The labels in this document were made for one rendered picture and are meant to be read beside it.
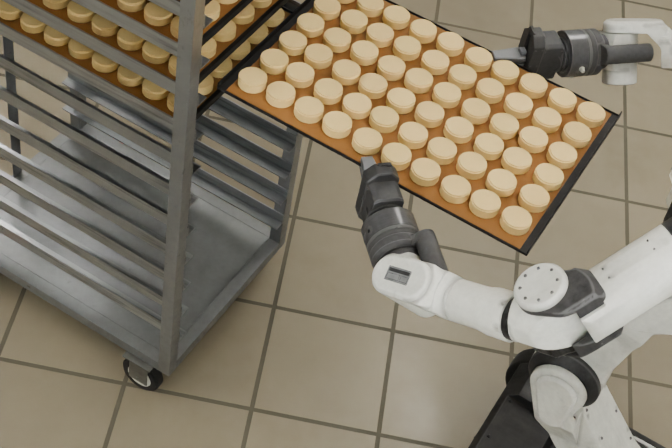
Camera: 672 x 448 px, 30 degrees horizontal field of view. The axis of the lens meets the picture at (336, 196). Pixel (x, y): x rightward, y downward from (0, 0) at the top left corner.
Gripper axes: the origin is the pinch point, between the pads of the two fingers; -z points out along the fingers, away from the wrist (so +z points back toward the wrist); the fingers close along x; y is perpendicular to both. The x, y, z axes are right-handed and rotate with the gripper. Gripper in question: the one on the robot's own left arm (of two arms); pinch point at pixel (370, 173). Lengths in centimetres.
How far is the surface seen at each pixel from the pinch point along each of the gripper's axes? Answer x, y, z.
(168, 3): 13.7, 29.6, -28.8
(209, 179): -77, 9, -68
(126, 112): -69, 27, -85
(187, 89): 0.5, 26.8, -21.9
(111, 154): -31, 37, -37
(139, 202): -40, 32, -32
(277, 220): -77, -5, -54
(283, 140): -50, -3, -55
